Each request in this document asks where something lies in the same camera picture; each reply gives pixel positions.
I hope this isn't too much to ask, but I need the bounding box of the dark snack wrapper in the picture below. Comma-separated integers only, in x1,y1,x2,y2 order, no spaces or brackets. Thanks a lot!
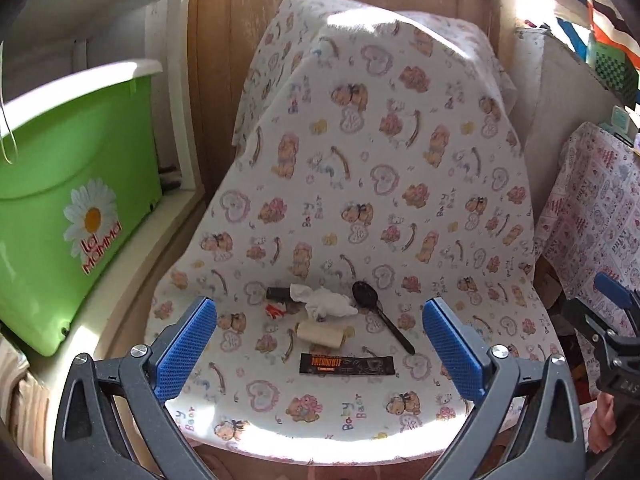
299,353,396,376

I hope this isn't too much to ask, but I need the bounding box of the person's right hand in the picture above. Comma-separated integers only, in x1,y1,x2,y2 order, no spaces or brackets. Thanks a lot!
587,392,616,454

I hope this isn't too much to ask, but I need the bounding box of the pink print tablecloth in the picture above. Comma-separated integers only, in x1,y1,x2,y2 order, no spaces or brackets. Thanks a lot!
534,120,640,396

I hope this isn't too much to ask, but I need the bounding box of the black plastic spoon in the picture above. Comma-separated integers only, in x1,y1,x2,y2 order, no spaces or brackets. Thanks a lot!
352,281,416,356

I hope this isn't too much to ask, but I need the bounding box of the beige thread spool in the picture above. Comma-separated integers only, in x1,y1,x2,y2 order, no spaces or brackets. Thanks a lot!
295,321,345,349

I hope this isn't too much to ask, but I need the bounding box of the stack of books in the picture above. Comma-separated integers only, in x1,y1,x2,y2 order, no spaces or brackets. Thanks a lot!
0,336,50,463

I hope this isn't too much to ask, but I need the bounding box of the crumpled white tissue on chair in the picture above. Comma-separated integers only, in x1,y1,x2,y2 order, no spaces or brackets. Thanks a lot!
288,284,358,321

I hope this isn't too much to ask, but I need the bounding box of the white cabinet side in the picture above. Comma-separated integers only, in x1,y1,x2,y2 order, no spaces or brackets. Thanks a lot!
508,27,626,221

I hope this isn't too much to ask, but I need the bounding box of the green plastic storage box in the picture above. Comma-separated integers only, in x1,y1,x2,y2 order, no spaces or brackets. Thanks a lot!
1,60,163,356

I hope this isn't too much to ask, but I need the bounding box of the teddy bear print chair cover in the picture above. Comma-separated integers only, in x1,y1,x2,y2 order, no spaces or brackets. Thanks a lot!
146,0,559,464

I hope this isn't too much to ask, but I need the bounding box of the green checkered box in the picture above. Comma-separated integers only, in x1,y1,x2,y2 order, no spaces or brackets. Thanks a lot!
594,42,639,108

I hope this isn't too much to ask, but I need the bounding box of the striped hanging cloth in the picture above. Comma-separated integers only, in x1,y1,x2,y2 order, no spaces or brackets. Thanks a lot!
544,0,639,68

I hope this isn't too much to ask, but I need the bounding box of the white shelf unit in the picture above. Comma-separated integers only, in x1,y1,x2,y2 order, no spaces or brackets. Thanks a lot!
0,0,204,196

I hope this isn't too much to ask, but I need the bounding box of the wooden door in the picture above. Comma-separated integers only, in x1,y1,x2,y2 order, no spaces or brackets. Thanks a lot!
186,0,518,197

